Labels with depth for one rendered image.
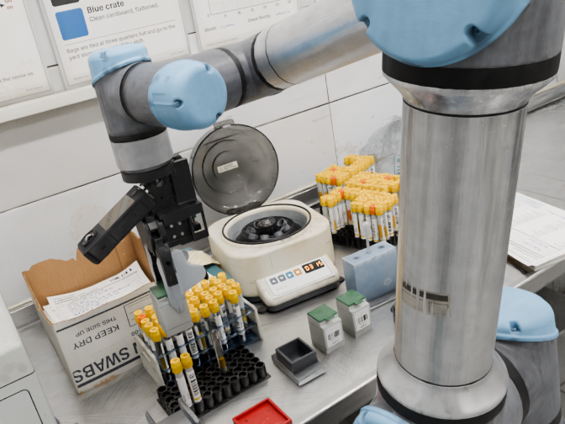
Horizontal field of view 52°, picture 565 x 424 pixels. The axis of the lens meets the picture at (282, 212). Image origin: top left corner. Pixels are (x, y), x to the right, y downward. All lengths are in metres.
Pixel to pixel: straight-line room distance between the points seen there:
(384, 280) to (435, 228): 0.73
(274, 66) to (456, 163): 0.33
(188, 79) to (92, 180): 0.76
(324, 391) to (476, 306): 0.54
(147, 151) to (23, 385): 0.31
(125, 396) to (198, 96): 0.61
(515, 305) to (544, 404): 0.11
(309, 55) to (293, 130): 0.94
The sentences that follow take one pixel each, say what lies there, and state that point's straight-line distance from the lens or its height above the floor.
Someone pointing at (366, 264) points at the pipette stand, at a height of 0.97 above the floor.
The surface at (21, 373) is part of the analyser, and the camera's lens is 0.75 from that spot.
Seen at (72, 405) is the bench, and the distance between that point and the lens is 1.12.
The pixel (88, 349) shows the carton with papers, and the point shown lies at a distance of 1.10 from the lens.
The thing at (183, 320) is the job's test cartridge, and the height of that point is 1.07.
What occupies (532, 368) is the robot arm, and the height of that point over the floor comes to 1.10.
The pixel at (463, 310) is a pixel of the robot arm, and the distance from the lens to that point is 0.47.
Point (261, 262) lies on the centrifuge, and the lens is 1.18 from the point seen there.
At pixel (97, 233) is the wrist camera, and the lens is 0.79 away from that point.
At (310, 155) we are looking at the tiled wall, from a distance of 1.62.
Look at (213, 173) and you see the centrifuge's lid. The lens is 1.42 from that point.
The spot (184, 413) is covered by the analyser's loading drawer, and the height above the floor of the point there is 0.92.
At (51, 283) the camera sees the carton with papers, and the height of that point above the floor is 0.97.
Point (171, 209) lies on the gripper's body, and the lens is 0.80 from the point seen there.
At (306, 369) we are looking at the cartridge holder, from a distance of 1.00.
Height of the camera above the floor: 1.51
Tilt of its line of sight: 23 degrees down
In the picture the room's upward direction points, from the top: 10 degrees counter-clockwise
